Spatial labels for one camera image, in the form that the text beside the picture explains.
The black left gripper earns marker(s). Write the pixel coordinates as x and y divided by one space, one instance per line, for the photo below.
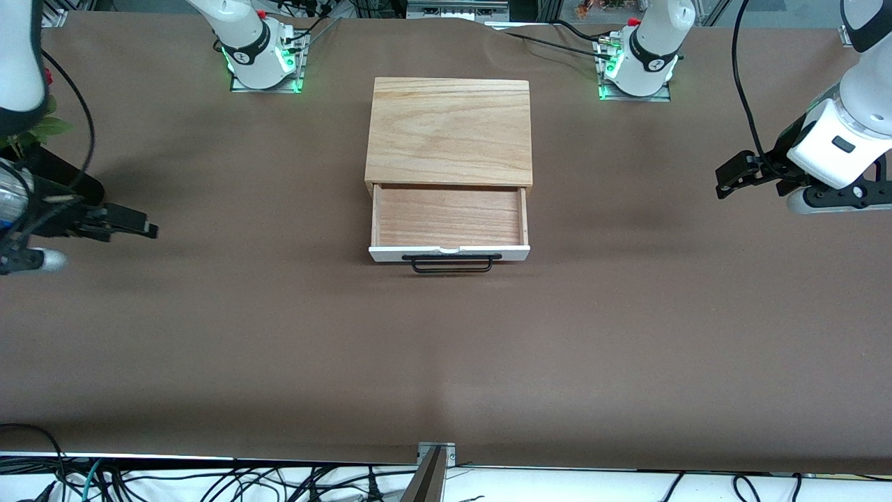
785 157

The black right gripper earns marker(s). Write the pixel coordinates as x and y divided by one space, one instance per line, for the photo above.
61 210

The white-fronted wooden drawer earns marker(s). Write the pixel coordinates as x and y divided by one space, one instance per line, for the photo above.
449 217

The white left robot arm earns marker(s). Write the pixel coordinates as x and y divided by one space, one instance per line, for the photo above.
651 63

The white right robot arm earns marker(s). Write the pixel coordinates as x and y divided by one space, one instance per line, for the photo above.
21 70

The light wooden drawer cabinet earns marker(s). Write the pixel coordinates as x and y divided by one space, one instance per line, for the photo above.
449 132

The black cylindrical vase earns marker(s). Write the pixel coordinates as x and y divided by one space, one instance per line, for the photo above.
63 171

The red rose with green leaves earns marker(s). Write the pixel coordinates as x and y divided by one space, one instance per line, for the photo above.
54 127

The orange artificial flowers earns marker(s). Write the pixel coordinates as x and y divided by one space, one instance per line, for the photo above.
599 7

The brown table cover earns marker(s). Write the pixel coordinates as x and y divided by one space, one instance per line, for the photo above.
446 348

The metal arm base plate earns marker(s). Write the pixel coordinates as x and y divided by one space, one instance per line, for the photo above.
240 88
662 99

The metal corner bracket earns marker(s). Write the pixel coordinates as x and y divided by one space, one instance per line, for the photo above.
847 35
56 18

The aluminium frame rail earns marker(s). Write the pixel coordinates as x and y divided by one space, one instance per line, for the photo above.
453 10

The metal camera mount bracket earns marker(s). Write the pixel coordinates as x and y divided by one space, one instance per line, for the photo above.
435 453

